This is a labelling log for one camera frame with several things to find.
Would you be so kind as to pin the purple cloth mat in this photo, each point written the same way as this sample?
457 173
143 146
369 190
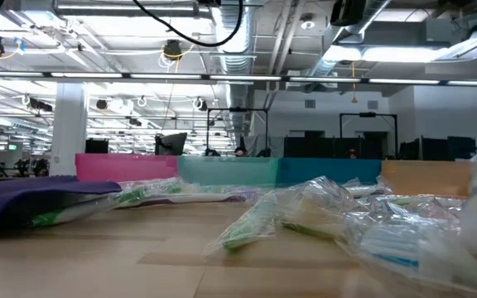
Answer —
23 194

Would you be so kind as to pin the white building column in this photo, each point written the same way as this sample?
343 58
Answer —
68 124

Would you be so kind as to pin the silver ventilation duct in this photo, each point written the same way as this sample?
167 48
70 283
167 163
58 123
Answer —
234 41
362 12

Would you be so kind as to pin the person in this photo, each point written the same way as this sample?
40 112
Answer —
240 152
352 154

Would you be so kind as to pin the dark blue plastic bin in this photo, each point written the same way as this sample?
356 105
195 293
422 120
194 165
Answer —
329 167

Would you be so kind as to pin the pink plastic bin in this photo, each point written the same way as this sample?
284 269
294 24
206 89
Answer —
114 165

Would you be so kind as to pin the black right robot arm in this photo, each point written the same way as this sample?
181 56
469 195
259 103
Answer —
348 12

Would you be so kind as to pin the long light strip bar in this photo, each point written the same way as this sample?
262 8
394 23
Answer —
97 75

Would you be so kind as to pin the black rig frame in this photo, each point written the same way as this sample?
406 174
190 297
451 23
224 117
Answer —
367 114
238 109

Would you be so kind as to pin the rectangular ceiling light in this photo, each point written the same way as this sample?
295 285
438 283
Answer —
387 54

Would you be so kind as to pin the tilted black computer monitor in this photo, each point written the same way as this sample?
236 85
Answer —
172 144

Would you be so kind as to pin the round ceiling detector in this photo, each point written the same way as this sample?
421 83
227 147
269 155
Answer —
307 24

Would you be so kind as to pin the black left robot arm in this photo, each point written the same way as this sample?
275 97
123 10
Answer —
209 2

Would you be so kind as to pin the green exit sign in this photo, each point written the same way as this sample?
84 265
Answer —
13 147

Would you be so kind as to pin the yellow toothbrush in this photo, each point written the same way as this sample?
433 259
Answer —
313 207

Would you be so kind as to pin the light teal plastic bin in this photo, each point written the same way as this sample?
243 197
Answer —
230 169

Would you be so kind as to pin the purple toothbrush in clear wrapper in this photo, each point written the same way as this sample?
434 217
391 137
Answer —
180 200
251 193

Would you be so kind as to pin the row of black monitors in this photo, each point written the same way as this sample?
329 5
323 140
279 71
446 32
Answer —
429 149
313 147

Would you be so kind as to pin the orange plastic bin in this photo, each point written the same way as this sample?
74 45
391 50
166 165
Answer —
425 176

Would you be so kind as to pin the pile of wrapped toothbrushes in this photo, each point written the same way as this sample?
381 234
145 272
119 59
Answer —
391 248

